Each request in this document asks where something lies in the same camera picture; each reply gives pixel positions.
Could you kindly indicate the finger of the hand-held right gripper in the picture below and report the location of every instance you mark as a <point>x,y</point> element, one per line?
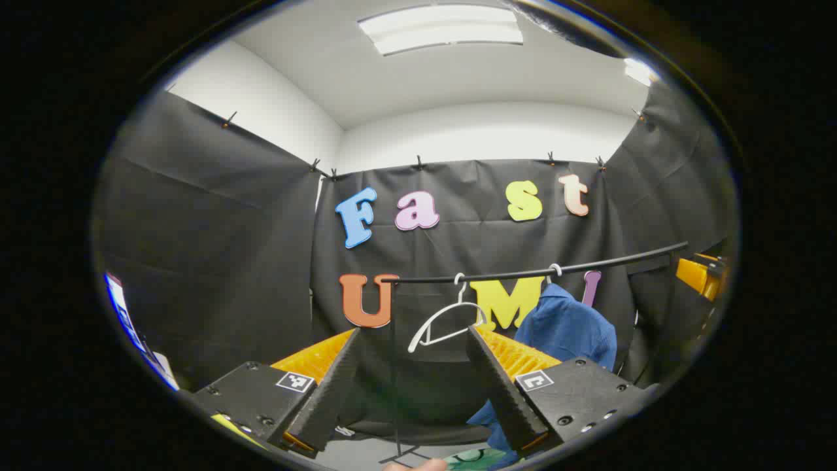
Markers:
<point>696,275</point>

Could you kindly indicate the large ceiling light panel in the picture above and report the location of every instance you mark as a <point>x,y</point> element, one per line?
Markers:
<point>444,29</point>

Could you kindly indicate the black clothes rack rail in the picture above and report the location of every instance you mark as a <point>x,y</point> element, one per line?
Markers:
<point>510,273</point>

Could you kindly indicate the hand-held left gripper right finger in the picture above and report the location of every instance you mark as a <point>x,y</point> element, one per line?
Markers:
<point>503,399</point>

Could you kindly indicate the small ceiling light panel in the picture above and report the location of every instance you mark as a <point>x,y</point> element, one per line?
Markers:
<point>637,70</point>

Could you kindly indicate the black backdrop cloth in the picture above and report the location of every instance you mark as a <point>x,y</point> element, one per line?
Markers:
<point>216,229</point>

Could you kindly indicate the white plastic hanger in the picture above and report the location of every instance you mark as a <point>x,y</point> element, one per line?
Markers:
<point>557,267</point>
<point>460,296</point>

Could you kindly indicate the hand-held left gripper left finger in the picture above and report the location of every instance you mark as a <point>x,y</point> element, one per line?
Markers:
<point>327,399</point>

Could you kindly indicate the green printed laundry hamper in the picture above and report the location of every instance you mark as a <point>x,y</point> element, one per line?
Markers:
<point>474,458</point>

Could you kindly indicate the white and blue printed board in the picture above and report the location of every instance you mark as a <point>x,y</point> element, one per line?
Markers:
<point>124,314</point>

